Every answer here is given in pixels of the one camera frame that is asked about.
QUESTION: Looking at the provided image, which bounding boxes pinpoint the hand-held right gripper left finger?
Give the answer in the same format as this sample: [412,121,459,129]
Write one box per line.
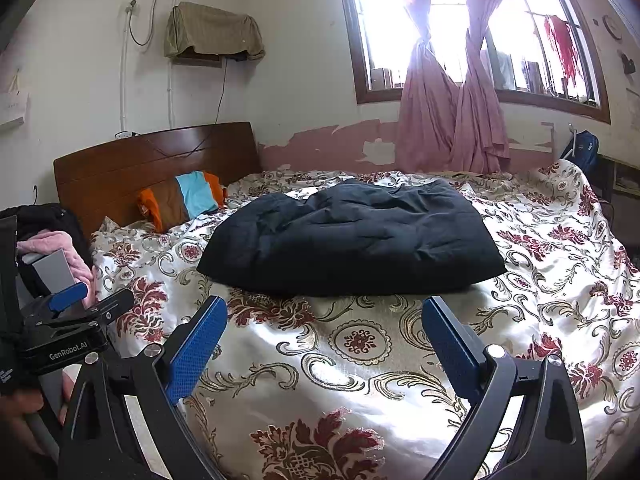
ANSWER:
[57,295,229,480]

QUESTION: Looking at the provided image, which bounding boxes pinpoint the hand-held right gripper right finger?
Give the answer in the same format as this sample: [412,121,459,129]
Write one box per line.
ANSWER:
[421,295,588,480]

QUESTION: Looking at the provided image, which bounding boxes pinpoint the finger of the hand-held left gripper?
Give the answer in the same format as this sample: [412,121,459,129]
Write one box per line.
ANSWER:
[69,287,137,329]
[30,281,91,318]

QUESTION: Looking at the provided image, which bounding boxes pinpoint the dark navy padded jacket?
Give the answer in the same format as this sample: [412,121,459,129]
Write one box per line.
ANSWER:
[196,178,508,297]

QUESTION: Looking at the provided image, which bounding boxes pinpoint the red hanging clothes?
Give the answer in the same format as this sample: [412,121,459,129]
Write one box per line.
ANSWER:
[542,14,578,83]

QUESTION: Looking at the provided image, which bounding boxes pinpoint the pink fleece garment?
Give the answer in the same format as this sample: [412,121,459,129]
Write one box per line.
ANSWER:
[17,230,98,311]

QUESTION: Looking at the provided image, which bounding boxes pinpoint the black garment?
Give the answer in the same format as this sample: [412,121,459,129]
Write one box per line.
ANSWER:
[0,202,93,266]

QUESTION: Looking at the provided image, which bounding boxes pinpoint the floral bedspread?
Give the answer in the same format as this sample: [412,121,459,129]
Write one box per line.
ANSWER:
[89,160,640,480]

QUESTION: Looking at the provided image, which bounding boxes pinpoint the orange brown blue striped pillow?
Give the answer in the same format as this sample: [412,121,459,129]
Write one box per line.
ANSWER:
[137,171,228,233]

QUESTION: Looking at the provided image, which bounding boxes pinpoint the wooden headboard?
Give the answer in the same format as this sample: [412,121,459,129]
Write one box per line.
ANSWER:
[53,121,261,241]

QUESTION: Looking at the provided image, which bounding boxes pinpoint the pink curtain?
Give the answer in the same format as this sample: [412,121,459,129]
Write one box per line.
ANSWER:
[452,0,521,173]
[377,0,461,173]

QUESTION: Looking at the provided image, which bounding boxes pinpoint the blue backpack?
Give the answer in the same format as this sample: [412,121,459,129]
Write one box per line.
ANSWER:
[561,130,599,173]

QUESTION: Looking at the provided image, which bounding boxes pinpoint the wooden shelf unit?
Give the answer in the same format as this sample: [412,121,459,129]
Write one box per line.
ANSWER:
[597,155,640,198]

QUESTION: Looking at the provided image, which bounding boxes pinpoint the wooden framed window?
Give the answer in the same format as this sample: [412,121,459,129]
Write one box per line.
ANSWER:
[334,0,612,125]

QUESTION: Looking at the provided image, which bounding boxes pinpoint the olive cloth cover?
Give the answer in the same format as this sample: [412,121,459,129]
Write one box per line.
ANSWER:
[164,2,266,61]

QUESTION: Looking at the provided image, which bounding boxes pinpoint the white wall pipe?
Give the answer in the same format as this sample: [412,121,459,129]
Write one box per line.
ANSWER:
[119,2,137,134]

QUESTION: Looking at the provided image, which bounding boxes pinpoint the black cable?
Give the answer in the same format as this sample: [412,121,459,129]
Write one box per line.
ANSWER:
[147,57,248,158]

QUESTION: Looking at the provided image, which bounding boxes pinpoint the wooden wall shelf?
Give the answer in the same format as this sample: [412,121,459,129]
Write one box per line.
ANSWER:
[172,52,223,67]

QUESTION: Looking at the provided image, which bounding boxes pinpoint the grey looped hose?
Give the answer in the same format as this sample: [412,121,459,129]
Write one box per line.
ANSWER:
[126,0,160,47]

